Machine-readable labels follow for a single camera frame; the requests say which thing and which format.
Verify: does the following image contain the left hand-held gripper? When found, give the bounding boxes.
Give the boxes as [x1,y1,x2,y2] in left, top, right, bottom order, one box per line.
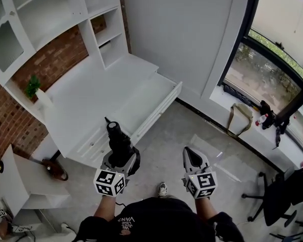
[93,146,141,198]

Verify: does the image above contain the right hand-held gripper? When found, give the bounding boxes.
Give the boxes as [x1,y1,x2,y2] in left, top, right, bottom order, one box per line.
[181,146,218,200]

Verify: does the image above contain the black umbrella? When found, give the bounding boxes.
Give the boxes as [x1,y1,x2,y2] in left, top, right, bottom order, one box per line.
[105,116,136,167]

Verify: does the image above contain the white drawer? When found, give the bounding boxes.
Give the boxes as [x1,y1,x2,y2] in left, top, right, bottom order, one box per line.
[106,72,184,146]

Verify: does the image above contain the person's right forearm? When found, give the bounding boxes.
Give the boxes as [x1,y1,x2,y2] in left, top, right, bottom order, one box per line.
[194,197,219,222]

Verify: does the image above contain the beige shoulder bag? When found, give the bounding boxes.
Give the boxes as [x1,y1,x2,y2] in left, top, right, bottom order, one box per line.
[225,102,254,139]

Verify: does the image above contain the person's left forearm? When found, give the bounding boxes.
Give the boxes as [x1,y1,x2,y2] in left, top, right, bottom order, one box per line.
[93,195,117,221]

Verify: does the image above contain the person's grey sneaker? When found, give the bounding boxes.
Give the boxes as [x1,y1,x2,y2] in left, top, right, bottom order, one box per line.
[157,181,169,198]

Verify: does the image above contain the person's black shirt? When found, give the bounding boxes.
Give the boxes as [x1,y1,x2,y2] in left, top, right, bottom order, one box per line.
[76,197,245,242]

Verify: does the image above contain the white desk with shelf unit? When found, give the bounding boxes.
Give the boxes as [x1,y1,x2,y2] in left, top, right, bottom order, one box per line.
[0,0,160,166]

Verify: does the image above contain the dark folded cloth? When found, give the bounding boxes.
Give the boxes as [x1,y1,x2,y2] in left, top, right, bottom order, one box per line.
[223,84,254,107]

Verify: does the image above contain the clear bottle with red cap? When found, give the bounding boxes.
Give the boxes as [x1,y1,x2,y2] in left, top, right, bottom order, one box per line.
[255,113,270,127]

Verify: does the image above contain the black bag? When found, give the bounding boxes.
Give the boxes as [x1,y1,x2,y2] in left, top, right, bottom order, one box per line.
[259,100,276,130]

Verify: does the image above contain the white cloth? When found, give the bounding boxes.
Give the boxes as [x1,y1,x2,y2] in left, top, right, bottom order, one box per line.
[50,222,78,242]

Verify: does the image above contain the black office chair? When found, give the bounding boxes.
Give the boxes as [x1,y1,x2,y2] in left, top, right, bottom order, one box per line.
[241,154,303,242]

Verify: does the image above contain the white vase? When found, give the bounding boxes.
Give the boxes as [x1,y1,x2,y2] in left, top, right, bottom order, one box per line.
[35,88,53,108]

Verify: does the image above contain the white side table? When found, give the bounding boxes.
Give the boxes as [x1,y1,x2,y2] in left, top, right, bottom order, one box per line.
[0,145,72,227]

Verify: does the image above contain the green plant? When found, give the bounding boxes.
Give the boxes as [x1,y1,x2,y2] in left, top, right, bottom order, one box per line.
[24,74,41,100]

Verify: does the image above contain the glass cabinet door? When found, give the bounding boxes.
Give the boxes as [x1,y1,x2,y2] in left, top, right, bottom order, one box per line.
[0,0,36,86]

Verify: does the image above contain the open window pane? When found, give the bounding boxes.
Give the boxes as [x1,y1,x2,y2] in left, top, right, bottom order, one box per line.
[250,0,303,70]

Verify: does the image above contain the black strap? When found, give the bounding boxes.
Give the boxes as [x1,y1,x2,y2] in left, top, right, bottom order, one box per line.
[272,117,291,150]

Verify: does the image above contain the black window frame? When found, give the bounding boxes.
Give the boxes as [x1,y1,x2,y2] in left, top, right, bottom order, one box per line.
[218,0,303,126]

